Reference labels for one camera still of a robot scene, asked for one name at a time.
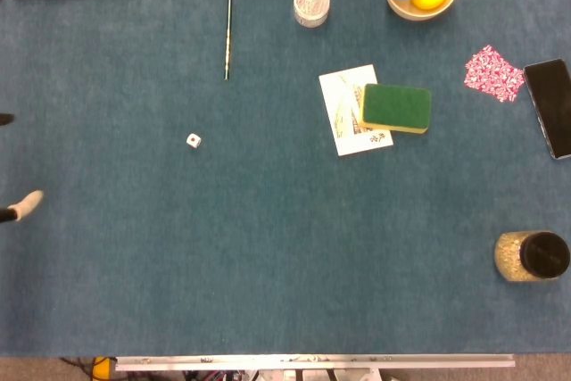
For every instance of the green yellow sponge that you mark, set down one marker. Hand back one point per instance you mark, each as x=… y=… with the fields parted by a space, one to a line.
x=394 y=106

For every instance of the yellow object under table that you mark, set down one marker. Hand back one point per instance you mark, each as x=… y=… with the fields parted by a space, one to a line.
x=102 y=368

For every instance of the black smartphone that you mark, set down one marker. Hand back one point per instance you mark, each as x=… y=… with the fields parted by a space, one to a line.
x=551 y=106

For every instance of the grain jar with black lid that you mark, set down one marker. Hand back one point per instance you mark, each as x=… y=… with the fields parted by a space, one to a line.
x=531 y=257

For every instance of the round clear lidded tin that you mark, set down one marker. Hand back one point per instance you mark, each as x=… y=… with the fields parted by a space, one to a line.
x=311 y=5

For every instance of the dark patterned pencil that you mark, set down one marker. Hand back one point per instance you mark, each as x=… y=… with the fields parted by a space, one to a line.
x=228 y=33

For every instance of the pink patterned paper packet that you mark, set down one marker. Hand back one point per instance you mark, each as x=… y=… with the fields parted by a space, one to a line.
x=493 y=74

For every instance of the blue felt table cloth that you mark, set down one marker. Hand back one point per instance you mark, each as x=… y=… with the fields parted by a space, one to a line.
x=267 y=242

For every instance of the white illustrated postcard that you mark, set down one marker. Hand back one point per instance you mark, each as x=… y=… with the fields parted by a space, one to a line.
x=341 y=109

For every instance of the aluminium table edge rail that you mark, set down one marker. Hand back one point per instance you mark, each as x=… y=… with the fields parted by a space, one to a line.
x=312 y=362

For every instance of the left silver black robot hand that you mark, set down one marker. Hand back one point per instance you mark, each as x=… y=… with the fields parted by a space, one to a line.
x=27 y=204

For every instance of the white die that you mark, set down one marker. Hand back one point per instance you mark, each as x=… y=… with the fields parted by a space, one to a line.
x=193 y=140

